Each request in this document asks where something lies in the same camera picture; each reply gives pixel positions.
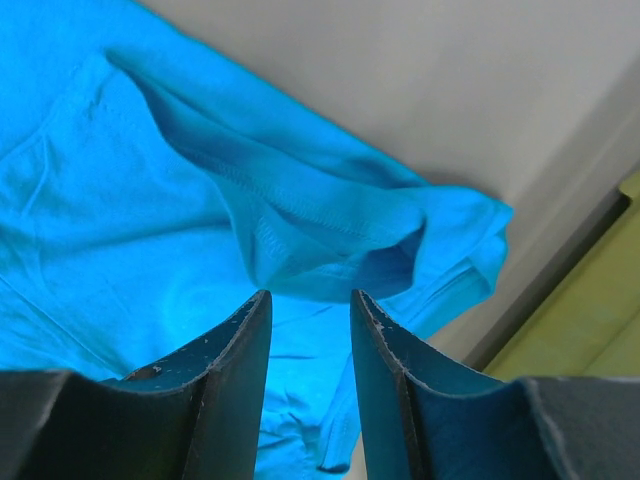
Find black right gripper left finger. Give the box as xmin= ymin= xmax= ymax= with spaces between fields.
xmin=1 ymin=290 xmax=272 ymax=479

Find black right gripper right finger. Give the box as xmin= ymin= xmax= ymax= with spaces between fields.
xmin=350 ymin=290 xmax=639 ymax=479

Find turquoise t-shirt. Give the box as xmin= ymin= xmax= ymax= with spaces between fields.
xmin=1 ymin=1 xmax=512 ymax=479

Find green plastic basket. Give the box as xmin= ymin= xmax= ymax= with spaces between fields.
xmin=484 ymin=172 xmax=640 ymax=380

